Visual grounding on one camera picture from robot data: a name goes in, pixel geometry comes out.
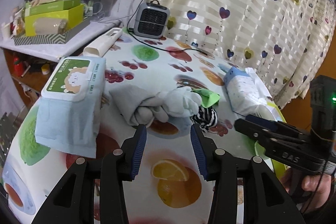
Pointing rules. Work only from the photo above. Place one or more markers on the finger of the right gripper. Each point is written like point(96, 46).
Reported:
point(285, 132)
point(269, 124)

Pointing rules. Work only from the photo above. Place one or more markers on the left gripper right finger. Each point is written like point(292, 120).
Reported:
point(204, 149)

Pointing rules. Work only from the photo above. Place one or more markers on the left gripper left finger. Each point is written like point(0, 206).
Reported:
point(133, 149)

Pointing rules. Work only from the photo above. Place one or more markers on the black white striped sock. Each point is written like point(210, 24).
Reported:
point(206, 118)

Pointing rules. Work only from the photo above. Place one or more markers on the right hand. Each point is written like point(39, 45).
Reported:
point(320, 186)

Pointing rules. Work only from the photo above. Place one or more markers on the grey rolled sock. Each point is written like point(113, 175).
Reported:
point(138, 106)

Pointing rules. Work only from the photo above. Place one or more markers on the green cloth piece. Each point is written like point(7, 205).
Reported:
point(209, 98)

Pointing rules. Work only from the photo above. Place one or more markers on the white sock bundle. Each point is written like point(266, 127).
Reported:
point(181, 102)

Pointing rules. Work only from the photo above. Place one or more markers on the wet wipes pack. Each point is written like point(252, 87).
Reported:
point(68, 117)

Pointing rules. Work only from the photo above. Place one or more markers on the fruit print tablecloth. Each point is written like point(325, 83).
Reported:
point(169, 187)

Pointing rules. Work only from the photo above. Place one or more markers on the white long dispenser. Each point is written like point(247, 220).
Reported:
point(100, 46)

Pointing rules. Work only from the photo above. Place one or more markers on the heart pattern curtain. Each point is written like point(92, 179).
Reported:
point(285, 41)

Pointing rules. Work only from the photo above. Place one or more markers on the grey small fan heater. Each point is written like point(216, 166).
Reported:
point(151, 20)

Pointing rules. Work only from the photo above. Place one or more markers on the zigzag pattern tray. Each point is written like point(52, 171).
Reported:
point(63, 38)

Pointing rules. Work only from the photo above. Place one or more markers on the lime green boxes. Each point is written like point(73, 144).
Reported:
point(70, 10)

